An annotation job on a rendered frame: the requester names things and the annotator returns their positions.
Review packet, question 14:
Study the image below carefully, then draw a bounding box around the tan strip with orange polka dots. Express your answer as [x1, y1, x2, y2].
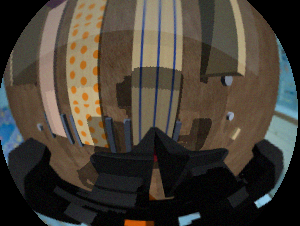
[66, 47, 110, 148]

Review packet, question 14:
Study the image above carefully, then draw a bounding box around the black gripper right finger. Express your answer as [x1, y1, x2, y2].
[154, 126, 230, 198]

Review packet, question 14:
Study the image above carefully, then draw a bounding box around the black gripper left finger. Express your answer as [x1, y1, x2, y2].
[89, 126, 155, 193]

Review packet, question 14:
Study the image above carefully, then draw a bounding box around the beige strip with blue lines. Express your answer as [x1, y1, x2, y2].
[131, 44, 183, 145]

